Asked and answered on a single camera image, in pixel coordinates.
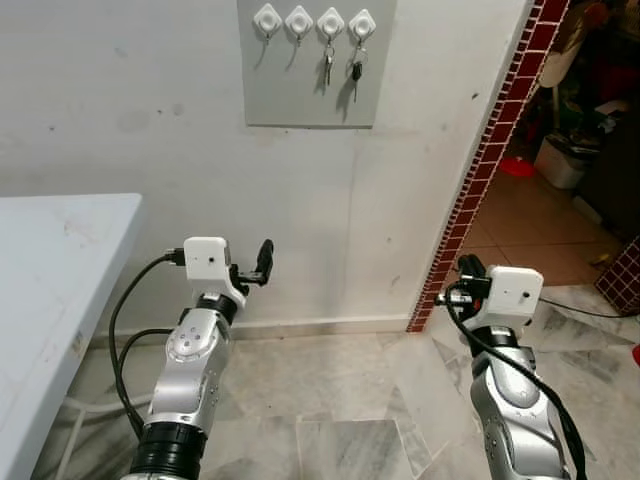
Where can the grey hook board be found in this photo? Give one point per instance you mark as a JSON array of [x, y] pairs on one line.
[[300, 90]]

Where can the white wall hook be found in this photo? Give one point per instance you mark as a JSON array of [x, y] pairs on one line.
[[299, 19], [267, 17], [331, 21], [362, 23]]

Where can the red tiled low wall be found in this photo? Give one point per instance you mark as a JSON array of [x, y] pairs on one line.
[[622, 278]]

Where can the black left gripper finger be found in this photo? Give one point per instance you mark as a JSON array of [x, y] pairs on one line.
[[265, 260]]

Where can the red dish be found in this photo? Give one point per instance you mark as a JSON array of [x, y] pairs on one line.
[[517, 166]]

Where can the white storage bin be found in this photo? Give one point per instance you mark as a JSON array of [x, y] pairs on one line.
[[560, 162]]

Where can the hanging black fob key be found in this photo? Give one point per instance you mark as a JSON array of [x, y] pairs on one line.
[[356, 70]]

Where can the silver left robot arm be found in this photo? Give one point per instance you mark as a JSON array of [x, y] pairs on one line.
[[190, 380]]

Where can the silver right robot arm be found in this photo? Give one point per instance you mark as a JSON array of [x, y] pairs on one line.
[[515, 410]]

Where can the white chair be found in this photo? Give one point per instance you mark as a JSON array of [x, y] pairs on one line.
[[560, 55]]

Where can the red plastic object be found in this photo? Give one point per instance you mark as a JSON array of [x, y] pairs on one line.
[[637, 353]]

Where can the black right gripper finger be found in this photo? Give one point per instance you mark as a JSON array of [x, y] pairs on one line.
[[472, 267]]

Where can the white folding table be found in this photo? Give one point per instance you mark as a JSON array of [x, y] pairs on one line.
[[50, 300]]

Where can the small table edge sticker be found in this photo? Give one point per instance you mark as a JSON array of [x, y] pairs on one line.
[[78, 343]]

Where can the hanging silver key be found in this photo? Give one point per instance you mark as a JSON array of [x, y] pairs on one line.
[[327, 62]]

